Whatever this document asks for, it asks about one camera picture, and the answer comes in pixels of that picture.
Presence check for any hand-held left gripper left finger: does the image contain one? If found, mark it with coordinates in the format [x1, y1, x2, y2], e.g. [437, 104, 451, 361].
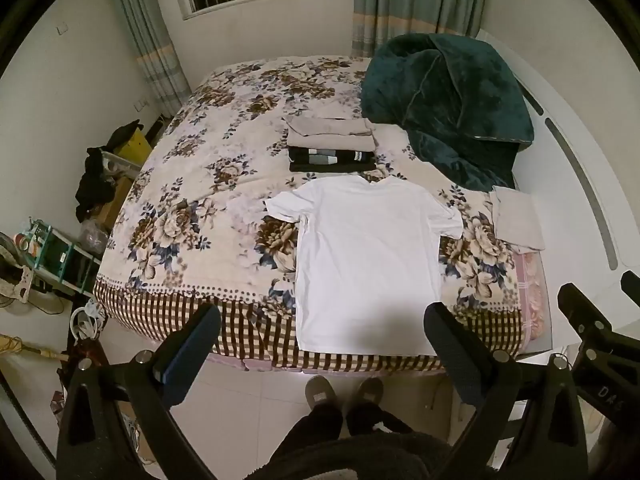
[56, 302, 222, 480]

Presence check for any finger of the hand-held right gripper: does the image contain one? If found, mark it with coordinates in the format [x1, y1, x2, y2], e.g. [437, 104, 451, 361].
[620, 270, 640, 307]
[557, 283, 619, 342]

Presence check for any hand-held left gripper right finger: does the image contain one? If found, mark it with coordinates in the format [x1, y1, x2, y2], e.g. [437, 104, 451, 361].
[423, 301, 590, 480]

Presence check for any white t-shirt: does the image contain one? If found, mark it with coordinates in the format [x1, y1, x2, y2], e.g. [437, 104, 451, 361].
[264, 174, 463, 357]

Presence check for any pink bedsheet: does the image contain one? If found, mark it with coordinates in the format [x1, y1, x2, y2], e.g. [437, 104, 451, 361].
[512, 247, 553, 356]

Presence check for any person's right grey slipper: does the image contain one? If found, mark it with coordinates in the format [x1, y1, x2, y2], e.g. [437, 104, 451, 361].
[350, 377, 385, 408]

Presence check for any person's grey slipper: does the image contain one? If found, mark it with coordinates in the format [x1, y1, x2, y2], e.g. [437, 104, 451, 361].
[304, 375, 339, 407]
[350, 377, 385, 408]

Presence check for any person's right leg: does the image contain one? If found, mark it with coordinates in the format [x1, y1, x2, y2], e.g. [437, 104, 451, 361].
[345, 402, 417, 442]

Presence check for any person's leg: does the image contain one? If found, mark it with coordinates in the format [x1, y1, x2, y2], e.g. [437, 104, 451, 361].
[345, 402, 417, 442]
[272, 402, 347, 463]

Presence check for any beige pillowcase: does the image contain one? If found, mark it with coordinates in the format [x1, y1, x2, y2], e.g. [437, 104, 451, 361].
[490, 185, 545, 253]

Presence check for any person's left grey slipper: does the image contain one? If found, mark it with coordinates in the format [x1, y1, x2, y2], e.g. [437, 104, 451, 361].
[304, 375, 339, 407]

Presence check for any person's dark fleece top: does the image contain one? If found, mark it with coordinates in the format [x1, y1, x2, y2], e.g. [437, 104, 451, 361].
[270, 432, 453, 480]

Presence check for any white headboard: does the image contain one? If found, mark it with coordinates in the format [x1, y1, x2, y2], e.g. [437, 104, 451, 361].
[475, 27, 640, 351]

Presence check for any person's left leg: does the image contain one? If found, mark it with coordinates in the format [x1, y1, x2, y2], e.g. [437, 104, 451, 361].
[272, 402, 347, 463]

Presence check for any clear plastic bag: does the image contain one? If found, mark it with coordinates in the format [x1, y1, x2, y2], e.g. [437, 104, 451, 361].
[80, 219, 109, 257]

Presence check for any teal shelf rack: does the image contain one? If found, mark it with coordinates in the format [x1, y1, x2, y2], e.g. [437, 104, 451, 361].
[22, 217, 103, 297]

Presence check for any cardboard box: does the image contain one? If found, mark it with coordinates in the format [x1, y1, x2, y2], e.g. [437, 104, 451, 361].
[97, 175, 134, 232]

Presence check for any floral bedspread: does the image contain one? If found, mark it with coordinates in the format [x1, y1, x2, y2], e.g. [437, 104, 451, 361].
[92, 55, 523, 373]

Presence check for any black clothing heap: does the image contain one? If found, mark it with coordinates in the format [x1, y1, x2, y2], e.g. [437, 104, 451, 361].
[75, 120, 144, 222]

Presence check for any white rack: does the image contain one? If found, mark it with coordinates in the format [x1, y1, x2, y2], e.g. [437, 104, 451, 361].
[102, 152, 142, 182]

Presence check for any yellow box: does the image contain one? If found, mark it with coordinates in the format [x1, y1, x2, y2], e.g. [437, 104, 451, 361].
[116, 127, 153, 166]

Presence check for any folded black garment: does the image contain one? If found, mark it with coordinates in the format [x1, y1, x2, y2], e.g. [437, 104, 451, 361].
[288, 146, 377, 173]

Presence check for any dark green plush blanket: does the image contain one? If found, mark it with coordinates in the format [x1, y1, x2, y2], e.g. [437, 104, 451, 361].
[361, 33, 535, 192]

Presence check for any folded beige garment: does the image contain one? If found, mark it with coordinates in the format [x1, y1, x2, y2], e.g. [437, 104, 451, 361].
[284, 116, 376, 151]

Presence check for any grey-green striped curtain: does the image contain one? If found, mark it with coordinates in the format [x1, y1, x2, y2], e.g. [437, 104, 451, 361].
[107, 0, 191, 106]
[352, 0, 493, 58]

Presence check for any wooden broom handle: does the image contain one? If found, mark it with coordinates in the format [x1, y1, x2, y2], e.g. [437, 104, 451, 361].
[0, 332, 71, 362]

